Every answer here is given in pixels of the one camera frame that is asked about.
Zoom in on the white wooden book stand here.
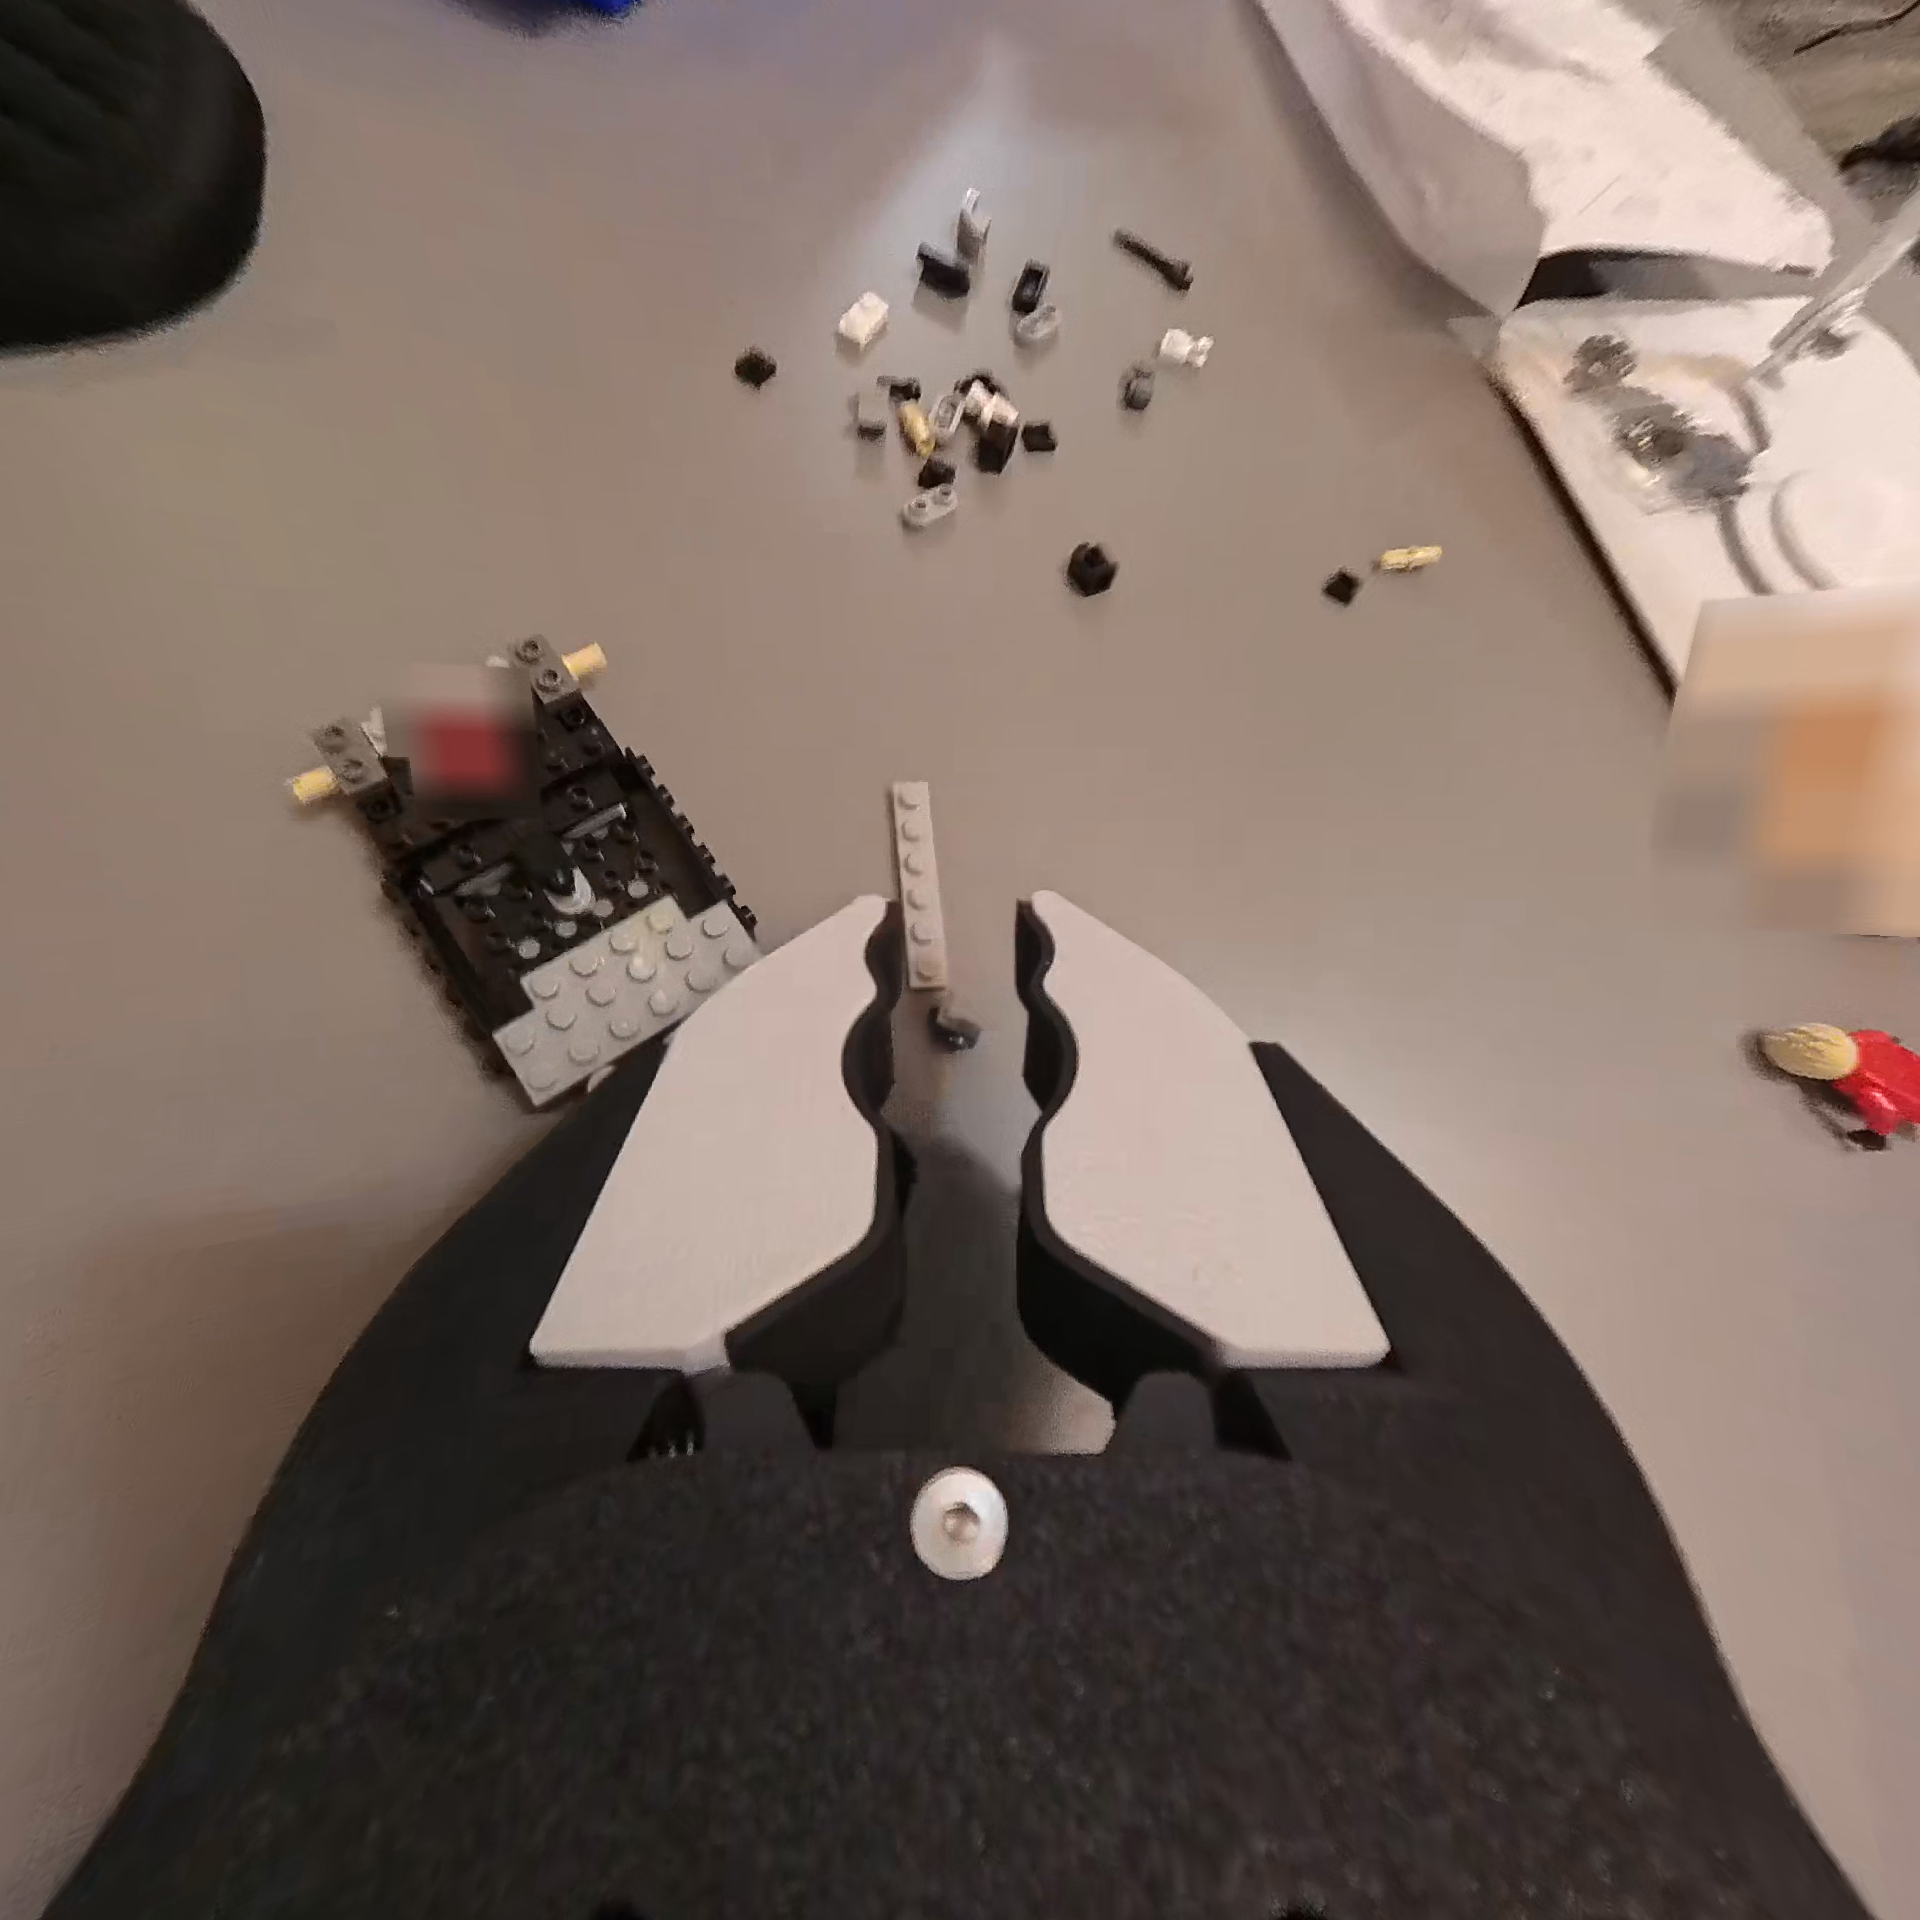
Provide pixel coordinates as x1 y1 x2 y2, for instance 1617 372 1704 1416
1477 194 1920 707

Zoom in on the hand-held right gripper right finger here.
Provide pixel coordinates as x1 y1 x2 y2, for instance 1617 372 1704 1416
1016 889 1395 1375

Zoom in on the long grey brick plate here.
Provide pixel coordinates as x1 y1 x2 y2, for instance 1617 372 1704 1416
888 779 957 995

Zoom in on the clear bag of dark parts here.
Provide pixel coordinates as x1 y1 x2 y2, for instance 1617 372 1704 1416
1553 330 1765 520

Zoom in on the grey desk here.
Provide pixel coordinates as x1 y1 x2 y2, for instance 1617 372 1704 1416
0 0 1920 1920

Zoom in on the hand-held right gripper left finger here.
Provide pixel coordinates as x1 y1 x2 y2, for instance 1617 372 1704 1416
529 891 916 1378

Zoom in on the pile of small brick pieces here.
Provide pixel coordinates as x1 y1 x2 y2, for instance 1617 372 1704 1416
833 187 1217 536

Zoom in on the black brick car chassis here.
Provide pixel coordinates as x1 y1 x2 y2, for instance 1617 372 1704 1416
285 634 763 1113

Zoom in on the white printed paper bag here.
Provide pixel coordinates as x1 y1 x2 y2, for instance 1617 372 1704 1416
1259 0 1841 319

